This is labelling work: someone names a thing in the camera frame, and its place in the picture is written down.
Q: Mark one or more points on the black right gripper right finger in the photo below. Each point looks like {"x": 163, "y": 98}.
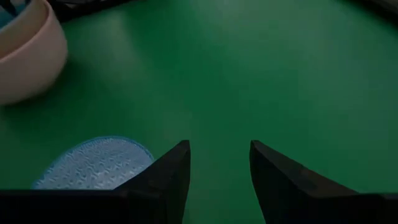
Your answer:
{"x": 280, "y": 183}

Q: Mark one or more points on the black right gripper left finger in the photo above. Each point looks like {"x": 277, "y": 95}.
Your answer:
{"x": 164, "y": 186}

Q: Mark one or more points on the light blue dotted bowl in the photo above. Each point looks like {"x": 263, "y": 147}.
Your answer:
{"x": 96, "y": 165}

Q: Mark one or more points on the large white bowl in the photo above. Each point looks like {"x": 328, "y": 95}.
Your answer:
{"x": 28, "y": 65}

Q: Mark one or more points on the black table edge frame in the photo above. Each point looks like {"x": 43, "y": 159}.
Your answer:
{"x": 81, "y": 9}

